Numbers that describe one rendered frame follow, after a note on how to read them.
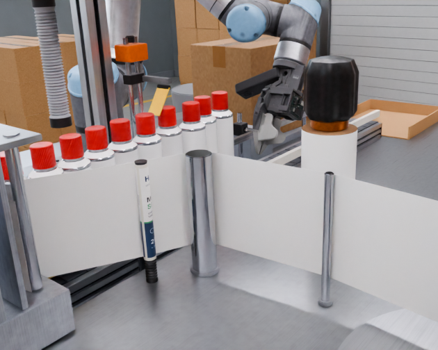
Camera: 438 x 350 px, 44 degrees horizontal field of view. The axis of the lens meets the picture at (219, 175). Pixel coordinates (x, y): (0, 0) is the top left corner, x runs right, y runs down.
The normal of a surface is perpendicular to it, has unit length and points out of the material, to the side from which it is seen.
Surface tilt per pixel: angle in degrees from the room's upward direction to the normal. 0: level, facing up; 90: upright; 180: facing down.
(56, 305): 90
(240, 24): 92
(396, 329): 0
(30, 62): 90
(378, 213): 90
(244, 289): 0
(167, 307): 0
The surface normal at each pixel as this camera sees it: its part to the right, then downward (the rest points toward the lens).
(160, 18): 0.69, 0.22
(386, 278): -0.72, 0.26
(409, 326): -0.04, -0.94
